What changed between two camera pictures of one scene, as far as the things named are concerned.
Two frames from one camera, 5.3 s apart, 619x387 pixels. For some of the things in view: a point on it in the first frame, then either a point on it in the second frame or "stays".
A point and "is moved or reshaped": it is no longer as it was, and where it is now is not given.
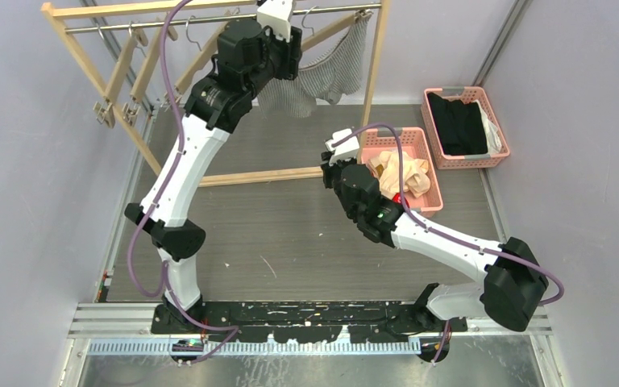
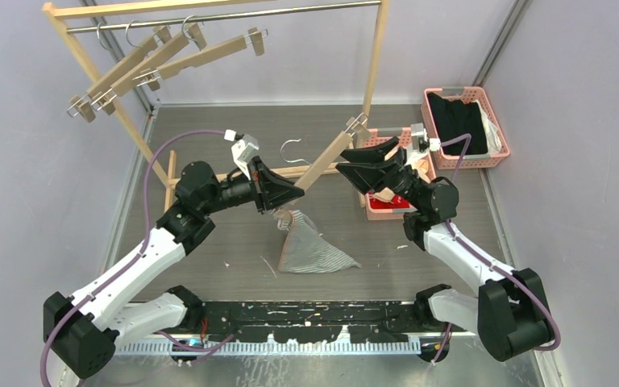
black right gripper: x=328 y=168 → x=365 y=176
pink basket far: x=469 y=94 stays
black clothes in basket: x=460 y=126 stays
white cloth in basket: x=493 y=139 stays
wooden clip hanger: x=172 y=98 is moved or reshaped
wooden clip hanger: x=163 y=27 is moved or reshaped
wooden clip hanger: x=332 y=31 → x=325 y=165
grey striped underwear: x=338 y=75 → x=305 y=250
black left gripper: x=290 y=52 → x=276 y=189
